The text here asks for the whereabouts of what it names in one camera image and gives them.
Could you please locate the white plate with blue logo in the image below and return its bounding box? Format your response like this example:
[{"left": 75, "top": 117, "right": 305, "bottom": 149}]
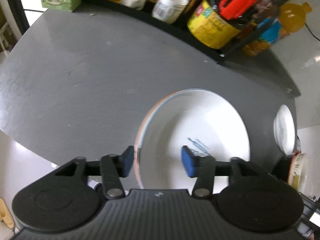
[{"left": 134, "top": 88, "right": 250, "bottom": 191}]

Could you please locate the black bowl with red rim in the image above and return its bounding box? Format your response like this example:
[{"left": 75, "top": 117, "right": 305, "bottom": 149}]
[{"left": 271, "top": 151, "right": 308, "bottom": 192}]

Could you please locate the white bowl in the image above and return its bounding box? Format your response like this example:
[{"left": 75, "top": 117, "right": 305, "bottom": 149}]
[{"left": 273, "top": 105, "right": 296, "bottom": 154}]

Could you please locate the white capped jar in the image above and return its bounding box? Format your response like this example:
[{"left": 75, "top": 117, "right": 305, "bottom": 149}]
[{"left": 152, "top": 0, "right": 189, "bottom": 24}]

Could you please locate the orange juice bottle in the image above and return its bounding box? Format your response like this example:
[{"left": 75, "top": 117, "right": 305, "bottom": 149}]
[{"left": 243, "top": 2, "right": 312, "bottom": 56}]

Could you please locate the dark bottle yellow label red handle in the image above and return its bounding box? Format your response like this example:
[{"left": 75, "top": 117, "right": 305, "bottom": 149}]
[{"left": 187, "top": 0, "right": 260, "bottom": 49}]

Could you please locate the black wire rack shelf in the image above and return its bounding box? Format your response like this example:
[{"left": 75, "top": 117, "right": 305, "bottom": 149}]
[{"left": 82, "top": 0, "right": 279, "bottom": 61}]

